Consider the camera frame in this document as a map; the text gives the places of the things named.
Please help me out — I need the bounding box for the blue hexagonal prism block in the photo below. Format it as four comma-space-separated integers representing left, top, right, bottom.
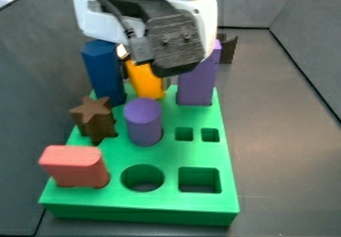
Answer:
82, 40, 127, 107

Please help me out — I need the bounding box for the green peg board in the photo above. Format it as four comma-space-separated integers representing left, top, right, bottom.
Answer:
39, 86, 239, 226

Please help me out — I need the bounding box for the purple cylinder block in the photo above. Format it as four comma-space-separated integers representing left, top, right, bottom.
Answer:
124, 98, 163, 146

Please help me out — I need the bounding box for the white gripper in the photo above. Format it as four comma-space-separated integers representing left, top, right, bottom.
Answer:
74, 0, 217, 61

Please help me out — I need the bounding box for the purple notched rectangular block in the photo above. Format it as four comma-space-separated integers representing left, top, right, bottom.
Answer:
175, 40, 222, 106

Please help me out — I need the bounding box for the red rounded block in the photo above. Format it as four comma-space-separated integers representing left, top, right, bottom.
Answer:
39, 145, 111, 188

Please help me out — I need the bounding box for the black curved block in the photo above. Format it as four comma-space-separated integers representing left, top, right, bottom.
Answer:
217, 33, 238, 64

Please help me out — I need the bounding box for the yellow three prong block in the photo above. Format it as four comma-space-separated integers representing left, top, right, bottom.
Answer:
126, 60, 166, 100

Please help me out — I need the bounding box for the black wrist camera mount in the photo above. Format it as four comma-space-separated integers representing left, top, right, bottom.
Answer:
103, 0, 205, 78

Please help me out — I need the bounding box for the brown star block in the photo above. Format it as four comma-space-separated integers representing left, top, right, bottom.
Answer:
69, 96, 118, 145

